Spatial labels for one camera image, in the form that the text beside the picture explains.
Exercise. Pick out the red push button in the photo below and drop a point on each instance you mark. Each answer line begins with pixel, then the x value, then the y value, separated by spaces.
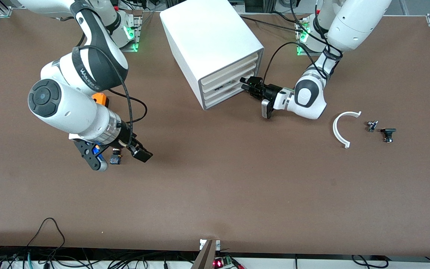
pixel 115 160

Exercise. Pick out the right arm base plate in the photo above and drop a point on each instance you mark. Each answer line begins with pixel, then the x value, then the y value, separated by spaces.
pixel 134 48

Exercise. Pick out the small grey metal part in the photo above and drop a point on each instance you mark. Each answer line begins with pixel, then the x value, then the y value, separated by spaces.
pixel 371 126

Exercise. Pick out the yellow push button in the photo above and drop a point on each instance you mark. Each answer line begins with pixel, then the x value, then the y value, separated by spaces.
pixel 96 150

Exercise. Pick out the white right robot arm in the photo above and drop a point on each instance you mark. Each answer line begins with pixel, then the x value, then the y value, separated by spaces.
pixel 69 108

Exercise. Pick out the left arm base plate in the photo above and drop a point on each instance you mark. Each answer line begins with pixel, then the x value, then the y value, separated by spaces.
pixel 299 52

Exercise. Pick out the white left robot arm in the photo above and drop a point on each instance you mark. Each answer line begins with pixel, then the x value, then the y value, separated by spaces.
pixel 353 26

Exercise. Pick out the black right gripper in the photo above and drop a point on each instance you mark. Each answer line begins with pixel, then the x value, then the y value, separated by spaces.
pixel 127 138

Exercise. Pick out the circuit board with red light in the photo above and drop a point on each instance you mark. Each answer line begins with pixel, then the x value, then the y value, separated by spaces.
pixel 218 263

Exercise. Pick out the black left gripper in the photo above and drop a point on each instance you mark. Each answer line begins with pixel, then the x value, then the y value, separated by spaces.
pixel 272 90

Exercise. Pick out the grey metal camera beam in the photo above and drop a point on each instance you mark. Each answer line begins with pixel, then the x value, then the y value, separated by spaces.
pixel 205 259

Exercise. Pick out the small black button part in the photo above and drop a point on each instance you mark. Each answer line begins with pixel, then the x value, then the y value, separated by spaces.
pixel 388 131

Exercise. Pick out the orange button enclosure box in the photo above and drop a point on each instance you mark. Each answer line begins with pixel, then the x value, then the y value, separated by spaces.
pixel 101 99

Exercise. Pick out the small metal bracket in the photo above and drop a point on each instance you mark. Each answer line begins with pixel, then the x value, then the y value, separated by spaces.
pixel 202 244

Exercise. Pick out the white curved plastic arc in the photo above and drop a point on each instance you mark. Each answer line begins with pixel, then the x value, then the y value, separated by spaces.
pixel 335 129

